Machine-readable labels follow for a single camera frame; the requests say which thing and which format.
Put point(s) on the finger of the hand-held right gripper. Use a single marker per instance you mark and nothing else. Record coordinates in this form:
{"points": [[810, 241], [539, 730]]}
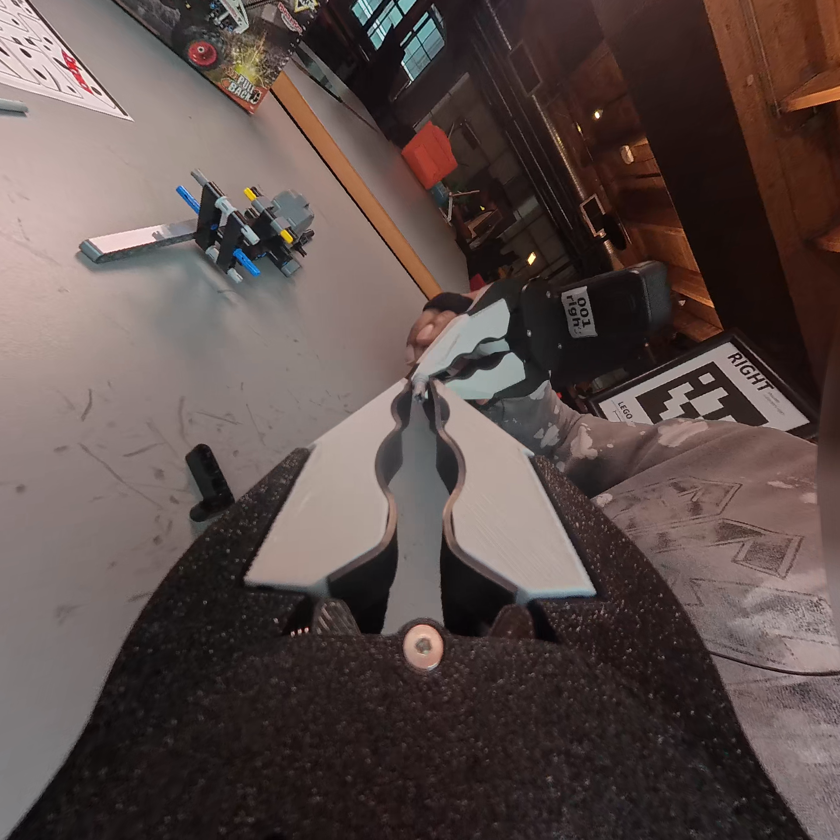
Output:
{"points": [[492, 384], [479, 325]]}

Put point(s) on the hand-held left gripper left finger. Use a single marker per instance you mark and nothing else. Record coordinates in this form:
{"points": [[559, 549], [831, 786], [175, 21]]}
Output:
{"points": [[328, 512]]}

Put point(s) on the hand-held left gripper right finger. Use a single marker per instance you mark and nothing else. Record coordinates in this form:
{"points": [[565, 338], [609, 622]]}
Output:
{"points": [[518, 525]]}

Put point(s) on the grey connector pin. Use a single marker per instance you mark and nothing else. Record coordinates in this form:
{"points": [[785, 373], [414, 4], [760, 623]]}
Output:
{"points": [[418, 387]]}

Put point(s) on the person's right hand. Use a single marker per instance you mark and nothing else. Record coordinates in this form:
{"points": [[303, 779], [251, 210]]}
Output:
{"points": [[426, 331]]}

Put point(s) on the framed printed tag board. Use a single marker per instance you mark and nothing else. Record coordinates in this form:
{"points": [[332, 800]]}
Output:
{"points": [[709, 394]]}

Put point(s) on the black L-shaped beam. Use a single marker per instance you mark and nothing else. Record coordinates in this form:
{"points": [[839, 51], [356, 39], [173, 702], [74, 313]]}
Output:
{"points": [[210, 479]]}

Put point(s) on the orange chair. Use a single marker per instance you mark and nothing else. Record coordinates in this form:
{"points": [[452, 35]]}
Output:
{"points": [[430, 154]]}

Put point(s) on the brick-built chassis assembly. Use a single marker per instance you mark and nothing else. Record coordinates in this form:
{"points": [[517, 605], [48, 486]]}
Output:
{"points": [[243, 226]]}

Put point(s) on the wooden shelf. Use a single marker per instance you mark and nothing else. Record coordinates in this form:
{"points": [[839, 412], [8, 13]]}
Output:
{"points": [[787, 98]]}

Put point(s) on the window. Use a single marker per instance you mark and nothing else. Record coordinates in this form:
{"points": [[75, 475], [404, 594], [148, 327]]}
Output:
{"points": [[400, 33]]}

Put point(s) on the toy set box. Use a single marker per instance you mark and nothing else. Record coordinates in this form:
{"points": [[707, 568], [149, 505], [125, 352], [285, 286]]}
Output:
{"points": [[236, 46]]}

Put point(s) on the small grey beam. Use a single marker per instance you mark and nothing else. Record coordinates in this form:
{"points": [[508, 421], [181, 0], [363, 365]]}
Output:
{"points": [[12, 107]]}

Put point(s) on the printed sticker sheet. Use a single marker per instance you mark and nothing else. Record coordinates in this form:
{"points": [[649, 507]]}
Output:
{"points": [[39, 59]]}

